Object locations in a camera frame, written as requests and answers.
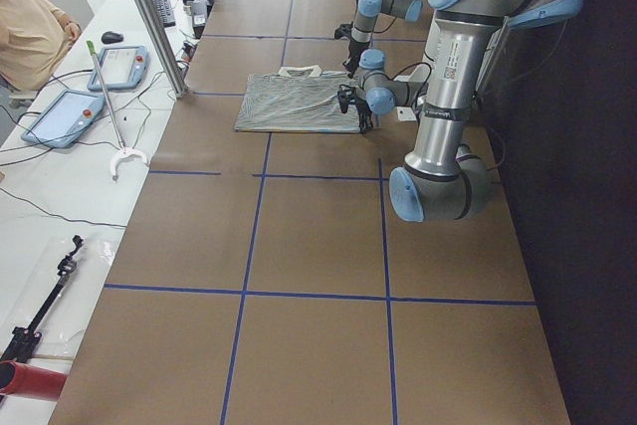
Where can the red cylinder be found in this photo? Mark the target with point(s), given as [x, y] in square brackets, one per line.
[29, 381]

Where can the blue white striped polo shirt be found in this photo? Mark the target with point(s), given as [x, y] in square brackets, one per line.
[300, 103]

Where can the blue teach pendant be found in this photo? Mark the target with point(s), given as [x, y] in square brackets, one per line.
[66, 118]
[123, 67]

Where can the black tripod stick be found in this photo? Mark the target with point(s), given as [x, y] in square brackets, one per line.
[25, 338]

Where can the black computer keyboard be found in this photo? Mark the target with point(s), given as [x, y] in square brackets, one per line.
[164, 12]

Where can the silver reacher grabber tool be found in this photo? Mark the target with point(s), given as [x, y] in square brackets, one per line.
[125, 152]

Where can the aluminium frame post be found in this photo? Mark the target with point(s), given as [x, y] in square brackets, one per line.
[162, 46]

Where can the seated person in peach shirt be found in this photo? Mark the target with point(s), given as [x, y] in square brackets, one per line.
[36, 36]

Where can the far blue teach pendant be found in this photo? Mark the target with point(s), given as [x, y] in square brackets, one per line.
[123, 67]

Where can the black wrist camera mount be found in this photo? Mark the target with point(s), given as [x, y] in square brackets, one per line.
[343, 31]
[346, 97]

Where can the near blue teach pendant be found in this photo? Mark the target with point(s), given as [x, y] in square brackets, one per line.
[66, 118]

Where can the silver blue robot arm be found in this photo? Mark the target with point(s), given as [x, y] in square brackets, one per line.
[359, 32]
[441, 178]

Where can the black computer mouse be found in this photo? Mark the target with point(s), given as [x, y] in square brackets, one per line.
[110, 37]

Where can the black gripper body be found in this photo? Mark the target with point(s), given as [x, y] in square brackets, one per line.
[353, 53]
[360, 109]

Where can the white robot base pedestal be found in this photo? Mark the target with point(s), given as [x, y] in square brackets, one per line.
[429, 62]

